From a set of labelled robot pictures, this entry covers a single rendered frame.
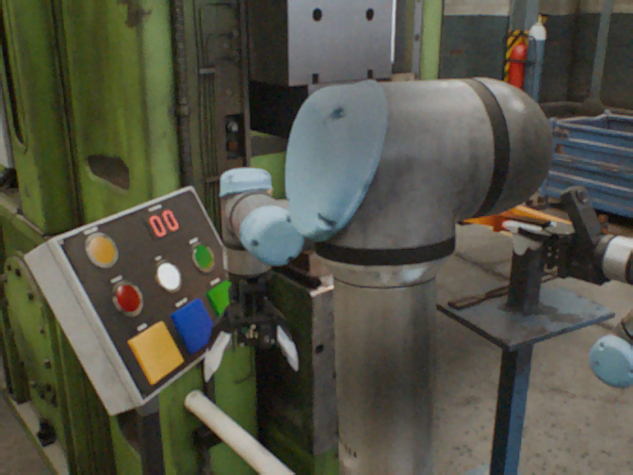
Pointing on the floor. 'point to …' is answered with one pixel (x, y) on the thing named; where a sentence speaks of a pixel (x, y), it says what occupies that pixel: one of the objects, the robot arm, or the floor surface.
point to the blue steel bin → (593, 161)
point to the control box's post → (151, 437)
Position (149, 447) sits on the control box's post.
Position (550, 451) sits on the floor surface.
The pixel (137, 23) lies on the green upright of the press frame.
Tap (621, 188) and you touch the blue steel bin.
